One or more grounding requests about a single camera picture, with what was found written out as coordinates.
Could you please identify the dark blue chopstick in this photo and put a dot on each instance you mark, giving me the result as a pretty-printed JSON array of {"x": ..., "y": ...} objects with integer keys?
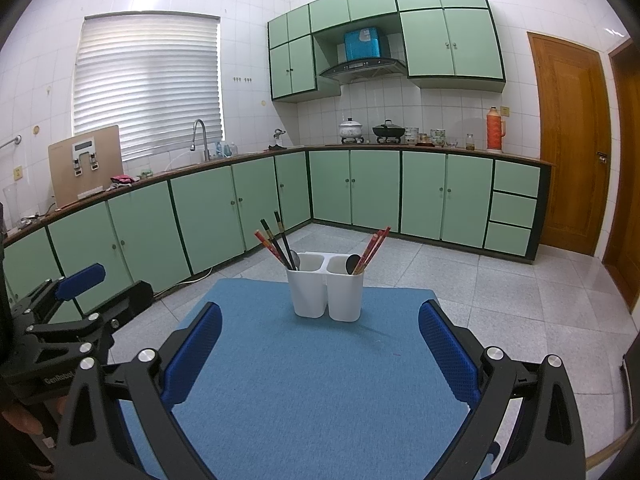
[{"x": 284, "y": 232}]

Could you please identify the black wok with lid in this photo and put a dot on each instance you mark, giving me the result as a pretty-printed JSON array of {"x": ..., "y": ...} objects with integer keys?
[{"x": 389, "y": 131}]

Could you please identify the stack of bowls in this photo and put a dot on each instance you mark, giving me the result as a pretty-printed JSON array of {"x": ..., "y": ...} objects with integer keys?
[{"x": 412, "y": 135}]

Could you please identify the black spoon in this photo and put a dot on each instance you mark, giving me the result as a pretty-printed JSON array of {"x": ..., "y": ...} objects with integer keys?
[{"x": 354, "y": 264}]

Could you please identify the green wall cabinet unit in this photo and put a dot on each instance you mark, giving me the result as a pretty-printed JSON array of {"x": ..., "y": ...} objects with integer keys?
[{"x": 470, "y": 45}]

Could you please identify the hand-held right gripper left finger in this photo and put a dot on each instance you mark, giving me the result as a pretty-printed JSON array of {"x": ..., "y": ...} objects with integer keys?
[{"x": 197, "y": 345}]

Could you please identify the black chopstick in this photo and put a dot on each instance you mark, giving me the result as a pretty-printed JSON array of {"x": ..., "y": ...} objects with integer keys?
[{"x": 276, "y": 242}]

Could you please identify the wooden door with frame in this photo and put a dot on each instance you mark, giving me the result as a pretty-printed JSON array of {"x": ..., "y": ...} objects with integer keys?
[{"x": 627, "y": 185}]

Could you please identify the blue hood chimney cover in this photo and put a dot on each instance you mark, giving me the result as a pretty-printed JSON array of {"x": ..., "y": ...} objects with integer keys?
[{"x": 365, "y": 42}]

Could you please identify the white window blind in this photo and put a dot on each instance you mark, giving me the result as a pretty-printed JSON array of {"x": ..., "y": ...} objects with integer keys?
[{"x": 145, "y": 85}]

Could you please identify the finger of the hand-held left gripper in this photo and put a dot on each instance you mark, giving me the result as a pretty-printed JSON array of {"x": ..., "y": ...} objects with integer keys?
[
  {"x": 132, "y": 295},
  {"x": 82, "y": 276}
]

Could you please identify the white device with metal clips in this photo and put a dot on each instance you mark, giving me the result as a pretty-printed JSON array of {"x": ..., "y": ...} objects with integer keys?
[{"x": 82, "y": 146}]

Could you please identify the white double utensil holder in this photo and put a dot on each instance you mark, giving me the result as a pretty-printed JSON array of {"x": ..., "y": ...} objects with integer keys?
[{"x": 312, "y": 295}]

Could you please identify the red-patterned chopstick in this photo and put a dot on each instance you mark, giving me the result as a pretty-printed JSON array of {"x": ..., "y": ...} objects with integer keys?
[
  {"x": 366, "y": 251},
  {"x": 377, "y": 244}
]

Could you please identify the blue bottles by sink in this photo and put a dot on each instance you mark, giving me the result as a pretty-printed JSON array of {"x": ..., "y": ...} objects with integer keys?
[{"x": 225, "y": 151}]

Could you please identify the patterned bowl stack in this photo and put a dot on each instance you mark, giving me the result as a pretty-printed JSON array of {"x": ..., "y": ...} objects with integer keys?
[{"x": 438, "y": 137}]

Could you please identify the orange thermos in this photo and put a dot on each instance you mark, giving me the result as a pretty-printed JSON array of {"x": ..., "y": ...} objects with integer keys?
[{"x": 495, "y": 132}]

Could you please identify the red-ended wooden chopstick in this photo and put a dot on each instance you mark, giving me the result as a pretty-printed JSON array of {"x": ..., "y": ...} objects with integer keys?
[
  {"x": 268, "y": 245},
  {"x": 370, "y": 249}
]

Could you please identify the person's left hand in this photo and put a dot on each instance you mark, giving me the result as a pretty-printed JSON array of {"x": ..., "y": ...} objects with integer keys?
[{"x": 22, "y": 420}]

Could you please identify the green base cabinet run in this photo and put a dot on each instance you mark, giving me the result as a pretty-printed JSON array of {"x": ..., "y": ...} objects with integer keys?
[{"x": 375, "y": 185}]

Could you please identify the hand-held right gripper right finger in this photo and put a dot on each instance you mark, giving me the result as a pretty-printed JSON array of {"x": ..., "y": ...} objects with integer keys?
[{"x": 445, "y": 345}]

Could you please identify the pink cloth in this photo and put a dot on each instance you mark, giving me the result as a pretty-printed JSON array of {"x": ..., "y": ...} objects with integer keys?
[{"x": 122, "y": 178}]

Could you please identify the small glass jar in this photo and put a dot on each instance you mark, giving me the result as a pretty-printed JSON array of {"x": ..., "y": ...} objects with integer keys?
[{"x": 470, "y": 142}]

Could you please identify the metal spoon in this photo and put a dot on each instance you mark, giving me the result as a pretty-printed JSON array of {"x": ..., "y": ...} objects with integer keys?
[{"x": 295, "y": 260}]

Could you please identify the metal kettle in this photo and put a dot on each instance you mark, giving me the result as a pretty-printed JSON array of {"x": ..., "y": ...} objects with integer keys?
[{"x": 278, "y": 136}]

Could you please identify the blue table mat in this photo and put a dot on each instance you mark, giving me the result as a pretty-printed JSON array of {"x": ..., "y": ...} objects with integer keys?
[{"x": 310, "y": 385}]

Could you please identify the black range hood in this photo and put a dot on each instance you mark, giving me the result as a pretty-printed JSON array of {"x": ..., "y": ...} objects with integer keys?
[{"x": 362, "y": 66}]

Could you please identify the white cooking pot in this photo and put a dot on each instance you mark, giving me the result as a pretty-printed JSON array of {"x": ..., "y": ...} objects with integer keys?
[{"x": 351, "y": 130}]

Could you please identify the metal kitchen faucet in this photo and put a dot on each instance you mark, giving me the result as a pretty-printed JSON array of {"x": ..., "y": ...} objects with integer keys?
[{"x": 205, "y": 140}]

